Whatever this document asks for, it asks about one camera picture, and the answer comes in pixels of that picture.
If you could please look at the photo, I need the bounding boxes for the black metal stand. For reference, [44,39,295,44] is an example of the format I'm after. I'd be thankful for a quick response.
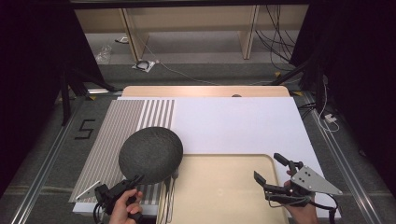
[60,67,117,126]
[270,55,327,114]

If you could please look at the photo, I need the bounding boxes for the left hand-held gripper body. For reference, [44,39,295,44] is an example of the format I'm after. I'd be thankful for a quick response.
[75,180,146,224]

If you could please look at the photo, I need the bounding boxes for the white floor cable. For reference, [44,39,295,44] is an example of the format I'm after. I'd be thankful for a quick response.
[136,31,275,87]

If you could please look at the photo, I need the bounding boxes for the aluminium floor rail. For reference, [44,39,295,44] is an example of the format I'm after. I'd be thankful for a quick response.
[303,91,383,224]
[10,92,86,224]

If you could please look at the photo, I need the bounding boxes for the person's left hand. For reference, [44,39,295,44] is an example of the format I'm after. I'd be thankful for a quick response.
[108,189,144,224]

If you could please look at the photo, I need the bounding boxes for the black cable bundle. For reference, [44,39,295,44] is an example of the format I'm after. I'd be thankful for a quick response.
[255,4,300,72]

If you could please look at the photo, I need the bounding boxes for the person's right hand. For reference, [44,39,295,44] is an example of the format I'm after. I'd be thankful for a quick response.
[282,203,320,224]

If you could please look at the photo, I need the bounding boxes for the clear plastic bag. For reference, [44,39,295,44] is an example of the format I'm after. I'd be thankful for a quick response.
[94,45,113,65]

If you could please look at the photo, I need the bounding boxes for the beige desk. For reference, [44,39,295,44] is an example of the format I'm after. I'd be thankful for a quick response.
[74,4,309,62]

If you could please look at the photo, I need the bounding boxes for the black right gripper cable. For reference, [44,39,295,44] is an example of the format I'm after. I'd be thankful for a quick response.
[307,199,340,224]

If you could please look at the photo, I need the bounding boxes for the striped woven placemat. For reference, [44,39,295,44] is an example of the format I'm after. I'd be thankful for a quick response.
[68,99,176,206]

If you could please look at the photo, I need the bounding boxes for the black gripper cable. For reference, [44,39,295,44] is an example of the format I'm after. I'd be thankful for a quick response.
[307,199,340,224]
[92,201,108,224]

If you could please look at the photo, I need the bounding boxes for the black textured plate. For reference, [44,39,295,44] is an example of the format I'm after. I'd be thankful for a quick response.
[118,126,185,186]

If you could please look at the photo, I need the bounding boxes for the silver fork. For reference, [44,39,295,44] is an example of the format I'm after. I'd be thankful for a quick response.
[161,183,174,224]

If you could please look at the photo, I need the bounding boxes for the white board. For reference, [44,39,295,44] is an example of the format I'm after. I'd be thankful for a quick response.
[72,96,342,218]

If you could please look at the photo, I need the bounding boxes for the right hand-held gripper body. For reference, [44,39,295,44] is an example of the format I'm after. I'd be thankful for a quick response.
[264,165,344,208]

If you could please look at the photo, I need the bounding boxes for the beige plastic tray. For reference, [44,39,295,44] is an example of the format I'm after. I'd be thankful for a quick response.
[157,153,290,224]

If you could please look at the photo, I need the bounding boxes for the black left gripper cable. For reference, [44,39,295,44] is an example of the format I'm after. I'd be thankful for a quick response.
[92,201,108,224]

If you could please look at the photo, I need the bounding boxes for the black curtain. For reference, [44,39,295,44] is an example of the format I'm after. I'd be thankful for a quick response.
[290,0,396,188]
[0,0,106,197]

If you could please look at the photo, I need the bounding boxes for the clear packet with black item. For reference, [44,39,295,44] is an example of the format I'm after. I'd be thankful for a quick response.
[132,59,157,74]

